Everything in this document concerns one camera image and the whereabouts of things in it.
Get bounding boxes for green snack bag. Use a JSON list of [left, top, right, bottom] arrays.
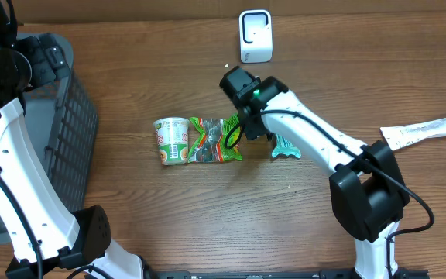
[[188, 114, 242, 163]]

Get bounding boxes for teal snack packet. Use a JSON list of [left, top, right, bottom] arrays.
[[272, 134, 301, 159]]

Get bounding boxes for instant noodle cup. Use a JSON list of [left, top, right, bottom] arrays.
[[153, 117, 189, 166]]

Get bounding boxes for white conditioner tube gold cap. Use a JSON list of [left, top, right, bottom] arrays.
[[380, 118, 446, 151]]

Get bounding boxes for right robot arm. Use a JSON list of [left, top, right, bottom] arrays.
[[219, 67, 409, 278]]

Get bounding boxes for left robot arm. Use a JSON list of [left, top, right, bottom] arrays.
[[0, 2, 149, 278]]

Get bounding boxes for white barcode scanner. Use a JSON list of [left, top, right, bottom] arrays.
[[238, 9, 273, 64]]

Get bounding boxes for grey plastic shopping basket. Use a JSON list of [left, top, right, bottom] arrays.
[[0, 32, 99, 245]]

